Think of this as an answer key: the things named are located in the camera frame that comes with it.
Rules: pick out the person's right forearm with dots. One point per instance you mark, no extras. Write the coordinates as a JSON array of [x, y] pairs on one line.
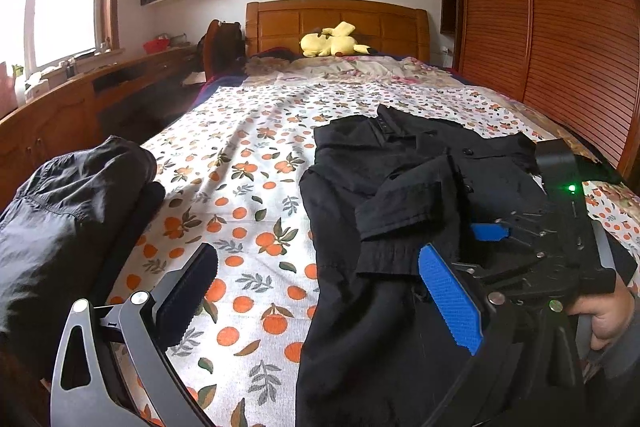
[[620, 387]]

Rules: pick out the wooden bed with floral sheet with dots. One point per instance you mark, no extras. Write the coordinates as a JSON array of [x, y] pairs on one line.
[[250, 157]]

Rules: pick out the yellow plush toy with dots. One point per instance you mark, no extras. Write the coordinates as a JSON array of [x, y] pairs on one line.
[[325, 43]]

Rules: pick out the person's right hand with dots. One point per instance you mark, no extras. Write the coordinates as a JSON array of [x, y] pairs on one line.
[[610, 317]]

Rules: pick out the red bowl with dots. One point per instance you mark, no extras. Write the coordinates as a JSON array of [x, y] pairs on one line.
[[156, 46]]

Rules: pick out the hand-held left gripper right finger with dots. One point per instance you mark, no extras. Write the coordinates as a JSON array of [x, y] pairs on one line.
[[450, 302]]

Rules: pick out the wooden desk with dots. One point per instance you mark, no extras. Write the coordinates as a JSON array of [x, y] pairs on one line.
[[60, 107]]

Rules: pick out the chair with dark backpack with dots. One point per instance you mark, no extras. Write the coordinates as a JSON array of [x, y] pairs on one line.
[[225, 47]]

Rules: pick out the dark grey folded garment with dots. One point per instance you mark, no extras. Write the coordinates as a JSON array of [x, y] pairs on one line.
[[65, 217]]

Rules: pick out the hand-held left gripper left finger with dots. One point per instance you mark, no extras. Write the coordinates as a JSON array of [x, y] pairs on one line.
[[190, 287]]

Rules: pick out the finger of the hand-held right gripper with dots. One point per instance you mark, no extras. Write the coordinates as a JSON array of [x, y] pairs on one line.
[[487, 232], [500, 274]]

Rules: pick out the pink floral blanket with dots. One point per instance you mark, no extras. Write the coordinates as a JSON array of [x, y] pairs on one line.
[[350, 69]]

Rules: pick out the black shirt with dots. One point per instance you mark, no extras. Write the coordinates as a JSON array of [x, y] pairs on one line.
[[360, 217]]

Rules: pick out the wooden slatted wardrobe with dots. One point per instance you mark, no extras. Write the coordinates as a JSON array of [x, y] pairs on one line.
[[550, 32]]

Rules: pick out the wooden headboard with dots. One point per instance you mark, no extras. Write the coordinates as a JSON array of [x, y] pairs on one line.
[[280, 22]]

